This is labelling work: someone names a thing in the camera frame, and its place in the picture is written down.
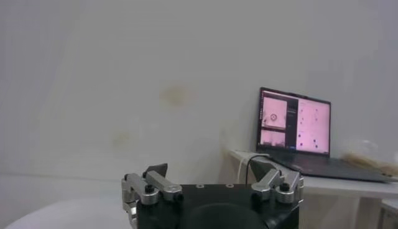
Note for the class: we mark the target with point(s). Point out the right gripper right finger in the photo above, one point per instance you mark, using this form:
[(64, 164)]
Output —
[(267, 183)]

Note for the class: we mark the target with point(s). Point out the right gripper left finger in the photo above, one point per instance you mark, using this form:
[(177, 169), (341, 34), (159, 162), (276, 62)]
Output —
[(161, 183)]

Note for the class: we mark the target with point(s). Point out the round white plate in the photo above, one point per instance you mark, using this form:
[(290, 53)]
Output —
[(77, 214)]

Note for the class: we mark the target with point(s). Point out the large white table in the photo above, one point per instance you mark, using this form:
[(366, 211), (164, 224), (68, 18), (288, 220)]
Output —
[(46, 189)]

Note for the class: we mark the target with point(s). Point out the grey laptop pink screen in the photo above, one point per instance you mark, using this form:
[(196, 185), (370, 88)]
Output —
[(311, 124)]

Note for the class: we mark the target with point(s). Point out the small white side table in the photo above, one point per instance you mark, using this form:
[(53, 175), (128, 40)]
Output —
[(342, 189)]

